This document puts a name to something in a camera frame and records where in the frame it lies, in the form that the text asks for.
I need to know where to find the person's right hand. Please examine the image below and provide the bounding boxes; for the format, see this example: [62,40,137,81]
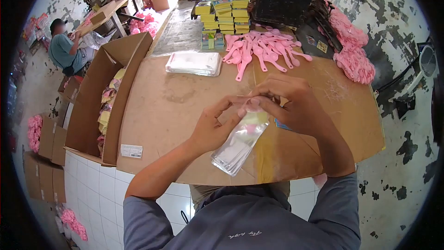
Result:
[243,74,334,140]

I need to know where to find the person's left hand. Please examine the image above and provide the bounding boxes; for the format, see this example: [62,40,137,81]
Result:
[189,94,252,154]

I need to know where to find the person's right fingers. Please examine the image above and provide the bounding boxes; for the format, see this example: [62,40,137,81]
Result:
[244,75,306,102]

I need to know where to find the person's right thumb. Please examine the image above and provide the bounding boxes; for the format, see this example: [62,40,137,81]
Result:
[249,97,286,125]

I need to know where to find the person's left thumb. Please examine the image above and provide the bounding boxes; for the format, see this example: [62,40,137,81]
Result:
[218,106,249,131]

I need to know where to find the person's left index finger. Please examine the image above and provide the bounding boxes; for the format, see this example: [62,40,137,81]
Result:
[204,94,252,118]

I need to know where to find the clear bag with pink spoon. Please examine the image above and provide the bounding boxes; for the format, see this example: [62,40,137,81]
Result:
[210,106,271,177]

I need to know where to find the colourful printed card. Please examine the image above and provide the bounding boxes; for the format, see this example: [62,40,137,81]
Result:
[274,118,294,132]

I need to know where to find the pile of pink spoons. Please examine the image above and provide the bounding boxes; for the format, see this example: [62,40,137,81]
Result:
[222,29,313,82]

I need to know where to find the stack of clear plastic bags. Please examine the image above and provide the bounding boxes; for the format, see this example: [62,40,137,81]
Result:
[165,51,223,77]

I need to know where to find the brown cardboard sheet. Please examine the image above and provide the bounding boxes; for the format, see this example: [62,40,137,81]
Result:
[116,53,386,187]

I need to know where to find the flat colourful card packets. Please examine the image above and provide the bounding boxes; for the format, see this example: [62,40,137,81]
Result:
[201,33,225,50]

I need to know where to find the stacks of yellow card packets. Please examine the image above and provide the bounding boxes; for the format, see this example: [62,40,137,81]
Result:
[194,0,251,35]

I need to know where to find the heap of pink spoons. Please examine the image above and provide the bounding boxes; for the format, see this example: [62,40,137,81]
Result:
[327,6,376,85]

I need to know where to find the person's body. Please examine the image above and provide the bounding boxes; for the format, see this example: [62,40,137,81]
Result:
[123,172,361,250]

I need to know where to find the pink spoons in bags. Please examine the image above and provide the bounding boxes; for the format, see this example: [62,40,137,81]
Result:
[27,114,43,153]
[60,208,89,242]
[129,11,160,39]

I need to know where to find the open cardboard box of packets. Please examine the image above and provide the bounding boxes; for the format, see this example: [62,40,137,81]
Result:
[64,31,154,167]

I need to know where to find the wooden work table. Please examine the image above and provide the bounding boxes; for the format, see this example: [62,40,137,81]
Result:
[74,0,164,39]

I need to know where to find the small cardboard box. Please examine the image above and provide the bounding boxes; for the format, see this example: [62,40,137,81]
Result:
[57,75,84,104]

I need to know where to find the white fan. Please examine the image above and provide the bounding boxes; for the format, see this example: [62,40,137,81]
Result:
[406,43,440,94]

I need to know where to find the stack of brown cartons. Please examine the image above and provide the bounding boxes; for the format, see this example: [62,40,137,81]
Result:
[23,114,67,204]

